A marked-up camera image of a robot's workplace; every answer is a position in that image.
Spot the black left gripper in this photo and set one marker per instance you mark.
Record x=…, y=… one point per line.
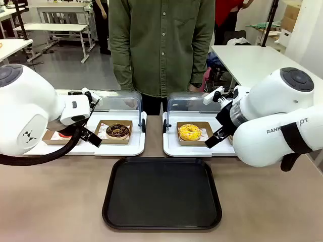
x=63, y=126

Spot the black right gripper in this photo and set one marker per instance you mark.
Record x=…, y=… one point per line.
x=225, y=118

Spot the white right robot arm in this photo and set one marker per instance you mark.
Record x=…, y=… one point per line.
x=272, y=100

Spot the person's left forearm green sleeve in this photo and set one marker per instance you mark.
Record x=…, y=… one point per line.
x=202, y=65

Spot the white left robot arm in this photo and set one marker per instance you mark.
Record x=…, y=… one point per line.
x=25, y=106

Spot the person's right forearm green sleeve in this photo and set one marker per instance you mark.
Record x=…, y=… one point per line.
x=122, y=70

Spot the brown cardboard donut box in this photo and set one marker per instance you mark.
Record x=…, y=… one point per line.
x=50, y=141
x=208, y=141
x=101, y=140

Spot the chocolate sprinkled donut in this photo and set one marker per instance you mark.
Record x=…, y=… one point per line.
x=117, y=131

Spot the yellow glazed donut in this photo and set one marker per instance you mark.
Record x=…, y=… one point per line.
x=189, y=132

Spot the red glazed donut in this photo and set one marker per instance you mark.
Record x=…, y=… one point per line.
x=63, y=136

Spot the white display tray base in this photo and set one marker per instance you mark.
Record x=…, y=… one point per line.
x=121, y=148
x=171, y=148

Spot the clear display tray lid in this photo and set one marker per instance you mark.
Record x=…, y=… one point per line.
x=131, y=106
x=186, y=103

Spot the black plastic serving tray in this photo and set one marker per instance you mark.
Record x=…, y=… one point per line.
x=161, y=194

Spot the person's right hand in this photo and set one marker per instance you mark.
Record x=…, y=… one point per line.
x=130, y=103

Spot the person's left hand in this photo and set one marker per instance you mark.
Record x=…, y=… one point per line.
x=194, y=88

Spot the dark blue bag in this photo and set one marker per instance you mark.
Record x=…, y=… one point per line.
x=214, y=63

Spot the large white table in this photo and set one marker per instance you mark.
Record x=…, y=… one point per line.
x=252, y=63

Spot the white plastic bag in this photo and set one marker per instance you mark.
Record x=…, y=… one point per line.
x=238, y=41

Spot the person torso green shirt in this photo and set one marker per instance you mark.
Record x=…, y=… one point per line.
x=161, y=50

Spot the background person in black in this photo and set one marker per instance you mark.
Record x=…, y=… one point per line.
x=102, y=27

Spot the white table with white legs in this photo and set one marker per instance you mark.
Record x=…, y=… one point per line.
x=50, y=27

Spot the white table corner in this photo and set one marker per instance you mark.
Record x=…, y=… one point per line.
x=12, y=48

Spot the white storage box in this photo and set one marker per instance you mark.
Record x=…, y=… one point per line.
x=285, y=37

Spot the green cloth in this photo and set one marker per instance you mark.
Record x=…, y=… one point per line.
x=265, y=25

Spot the black tripod pole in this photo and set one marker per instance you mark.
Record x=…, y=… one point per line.
x=268, y=25

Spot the background person in red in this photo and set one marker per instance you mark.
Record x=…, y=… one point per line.
x=227, y=12

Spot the long white background table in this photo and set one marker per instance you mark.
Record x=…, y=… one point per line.
x=60, y=6

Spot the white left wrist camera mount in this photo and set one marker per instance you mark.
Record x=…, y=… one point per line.
x=94, y=97

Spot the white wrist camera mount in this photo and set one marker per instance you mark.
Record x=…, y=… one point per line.
x=212, y=97
x=94, y=97

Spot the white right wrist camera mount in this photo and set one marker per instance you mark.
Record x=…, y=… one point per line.
x=212, y=97

